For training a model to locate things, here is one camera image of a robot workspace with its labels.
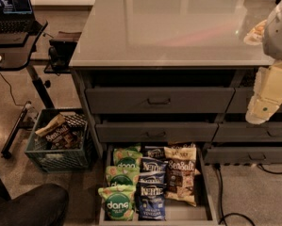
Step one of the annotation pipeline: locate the SeaSalt bag in crate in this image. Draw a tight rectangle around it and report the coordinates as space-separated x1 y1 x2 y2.
36 114 75 149

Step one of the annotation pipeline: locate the green dang bag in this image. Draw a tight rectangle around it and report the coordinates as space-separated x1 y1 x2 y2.
98 185 136 220
106 166 140 186
113 146 142 168

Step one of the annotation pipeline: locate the thin black desk cable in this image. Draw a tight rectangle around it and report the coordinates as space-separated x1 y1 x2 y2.
0 70 25 107

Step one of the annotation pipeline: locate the grey cabinet with counter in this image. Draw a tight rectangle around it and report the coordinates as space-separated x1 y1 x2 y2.
70 0 282 154

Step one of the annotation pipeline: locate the middle right grey drawer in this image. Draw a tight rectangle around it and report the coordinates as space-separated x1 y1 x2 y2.
213 122 282 142

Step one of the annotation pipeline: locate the middle left grey drawer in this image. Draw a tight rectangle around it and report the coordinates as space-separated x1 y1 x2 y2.
96 122 218 142

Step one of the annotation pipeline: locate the black power cable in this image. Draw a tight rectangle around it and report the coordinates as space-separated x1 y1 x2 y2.
213 163 282 226

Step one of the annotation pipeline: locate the brown chip bag behind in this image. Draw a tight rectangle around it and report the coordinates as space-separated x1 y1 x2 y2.
168 142 196 149

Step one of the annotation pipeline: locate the middle blue Kettle bag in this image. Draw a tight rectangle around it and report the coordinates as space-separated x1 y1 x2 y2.
139 157 167 183

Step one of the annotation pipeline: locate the front green Dang bag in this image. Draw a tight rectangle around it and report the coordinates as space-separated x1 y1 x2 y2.
98 185 136 220

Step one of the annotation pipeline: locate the front blue Kettle bag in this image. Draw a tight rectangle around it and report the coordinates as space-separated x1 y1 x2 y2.
138 182 166 220

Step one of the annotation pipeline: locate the middle green Dang bag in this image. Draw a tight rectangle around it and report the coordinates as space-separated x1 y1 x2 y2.
106 166 140 186

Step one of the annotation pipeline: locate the top left grey drawer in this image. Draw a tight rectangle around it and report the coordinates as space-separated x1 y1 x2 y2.
85 87 234 114

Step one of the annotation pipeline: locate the back blue Kettle bag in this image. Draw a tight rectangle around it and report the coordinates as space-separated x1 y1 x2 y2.
143 146 165 159

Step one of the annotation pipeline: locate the black standing desk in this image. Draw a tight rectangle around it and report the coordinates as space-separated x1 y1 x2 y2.
0 20 54 159

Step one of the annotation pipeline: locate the black laptop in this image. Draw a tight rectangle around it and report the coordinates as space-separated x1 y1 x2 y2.
0 0 35 33

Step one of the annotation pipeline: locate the dark device beside cabinet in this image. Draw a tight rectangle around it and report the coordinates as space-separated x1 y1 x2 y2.
44 31 81 73

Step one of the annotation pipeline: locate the bottom right grey drawer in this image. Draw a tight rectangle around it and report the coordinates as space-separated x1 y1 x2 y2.
202 147 282 165

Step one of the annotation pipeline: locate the blue kettle bag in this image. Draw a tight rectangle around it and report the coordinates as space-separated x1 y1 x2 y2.
139 157 167 183
138 182 166 220
143 146 165 159

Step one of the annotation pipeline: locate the green plastic crate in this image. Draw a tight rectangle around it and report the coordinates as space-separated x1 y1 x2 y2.
25 108 93 172

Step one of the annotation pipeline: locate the back green Dang bag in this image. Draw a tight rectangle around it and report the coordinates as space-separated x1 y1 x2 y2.
113 146 142 168

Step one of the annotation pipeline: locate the person's dark trouser leg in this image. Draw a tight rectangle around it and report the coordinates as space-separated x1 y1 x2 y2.
0 179 69 226

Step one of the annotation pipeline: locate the open bottom grey drawer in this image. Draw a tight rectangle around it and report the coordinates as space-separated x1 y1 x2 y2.
99 143 217 226

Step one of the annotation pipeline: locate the brown SeaSalt chip bag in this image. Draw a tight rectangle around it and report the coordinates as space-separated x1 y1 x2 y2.
164 147 196 206

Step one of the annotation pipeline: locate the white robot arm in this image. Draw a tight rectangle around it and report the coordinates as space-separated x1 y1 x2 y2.
243 0 282 124

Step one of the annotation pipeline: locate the top right grey drawer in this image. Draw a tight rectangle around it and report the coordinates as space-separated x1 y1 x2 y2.
227 87 282 113

